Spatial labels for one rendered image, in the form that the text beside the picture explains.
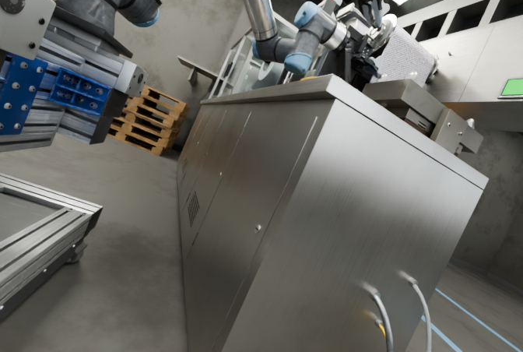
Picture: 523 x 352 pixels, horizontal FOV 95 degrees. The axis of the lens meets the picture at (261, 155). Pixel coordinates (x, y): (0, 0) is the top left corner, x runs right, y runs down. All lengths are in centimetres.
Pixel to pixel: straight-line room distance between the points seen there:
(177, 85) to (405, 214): 427
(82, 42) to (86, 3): 10
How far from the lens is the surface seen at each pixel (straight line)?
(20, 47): 48
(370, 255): 74
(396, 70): 104
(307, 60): 77
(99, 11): 93
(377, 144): 63
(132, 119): 369
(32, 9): 47
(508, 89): 109
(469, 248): 820
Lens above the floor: 71
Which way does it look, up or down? 2 degrees down
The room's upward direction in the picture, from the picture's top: 24 degrees clockwise
